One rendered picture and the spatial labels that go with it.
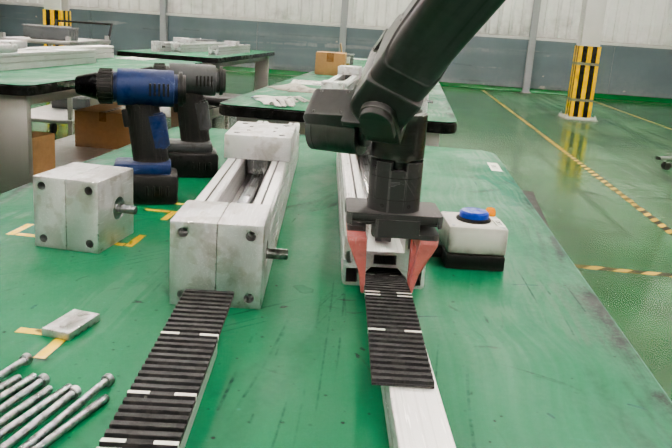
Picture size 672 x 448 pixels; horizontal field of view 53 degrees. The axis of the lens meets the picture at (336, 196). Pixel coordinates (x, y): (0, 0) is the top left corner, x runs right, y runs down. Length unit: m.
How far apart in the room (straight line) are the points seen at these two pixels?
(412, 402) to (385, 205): 0.25
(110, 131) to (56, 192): 3.78
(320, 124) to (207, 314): 0.23
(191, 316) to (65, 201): 0.34
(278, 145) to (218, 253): 0.41
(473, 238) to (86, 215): 0.50
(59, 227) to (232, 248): 0.29
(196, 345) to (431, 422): 0.21
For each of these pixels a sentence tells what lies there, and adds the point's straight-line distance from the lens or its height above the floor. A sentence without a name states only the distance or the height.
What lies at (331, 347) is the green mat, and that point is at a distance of 0.68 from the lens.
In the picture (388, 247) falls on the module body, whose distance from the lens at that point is 0.84.
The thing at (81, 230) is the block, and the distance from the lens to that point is 0.93.
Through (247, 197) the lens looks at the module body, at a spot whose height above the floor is 0.84.
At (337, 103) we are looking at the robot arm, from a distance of 0.71.
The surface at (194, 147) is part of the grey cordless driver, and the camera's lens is 1.36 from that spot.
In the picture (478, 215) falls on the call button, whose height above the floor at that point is 0.85.
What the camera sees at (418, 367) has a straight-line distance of 0.58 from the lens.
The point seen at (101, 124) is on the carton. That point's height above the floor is 0.38.
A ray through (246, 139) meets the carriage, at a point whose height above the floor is 0.90.
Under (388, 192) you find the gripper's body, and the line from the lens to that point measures 0.71.
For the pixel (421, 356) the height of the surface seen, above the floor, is 0.81.
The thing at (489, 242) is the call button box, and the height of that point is 0.82.
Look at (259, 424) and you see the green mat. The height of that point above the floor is 0.78.
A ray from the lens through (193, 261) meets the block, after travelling 0.74.
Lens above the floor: 1.08
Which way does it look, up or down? 14 degrees down
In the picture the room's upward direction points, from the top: 4 degrees clockwise
